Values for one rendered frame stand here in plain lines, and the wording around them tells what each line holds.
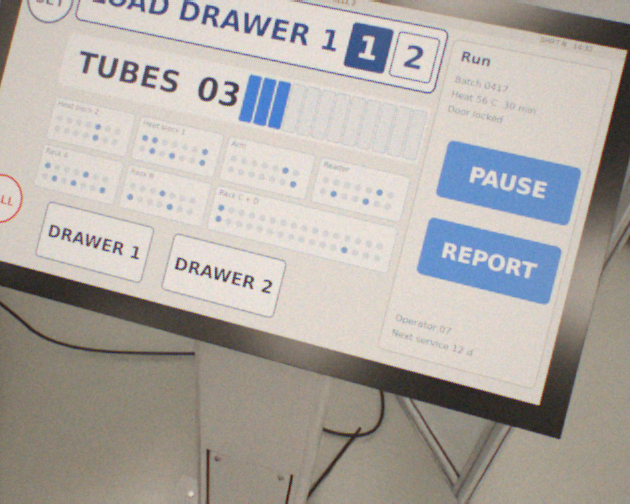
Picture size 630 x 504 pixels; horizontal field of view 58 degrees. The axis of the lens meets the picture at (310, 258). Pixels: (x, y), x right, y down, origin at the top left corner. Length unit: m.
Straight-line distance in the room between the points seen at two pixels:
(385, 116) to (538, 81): 0.12
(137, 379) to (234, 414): 0.98
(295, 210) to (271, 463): 0.42
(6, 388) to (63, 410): 0.17
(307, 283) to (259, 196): 0.08
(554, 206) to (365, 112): 0.16
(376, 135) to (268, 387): 0.33
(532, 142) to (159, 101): 0.29
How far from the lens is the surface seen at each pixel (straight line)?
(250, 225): 0.45
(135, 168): 0.49
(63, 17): 0.55
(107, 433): 1.59
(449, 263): 0.44
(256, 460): 0.79
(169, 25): 0.51
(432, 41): 0.48
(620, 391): 2.03
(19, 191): 0.53
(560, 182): 0.46
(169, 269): 0.47
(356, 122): 0.45
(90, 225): 0.49
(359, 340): 0.44
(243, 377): 0.66
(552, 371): 0.46
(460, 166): 0.45
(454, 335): 0.44
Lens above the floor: 1.31
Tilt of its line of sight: 39 degrees down
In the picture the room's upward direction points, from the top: 9 degrees clockwise
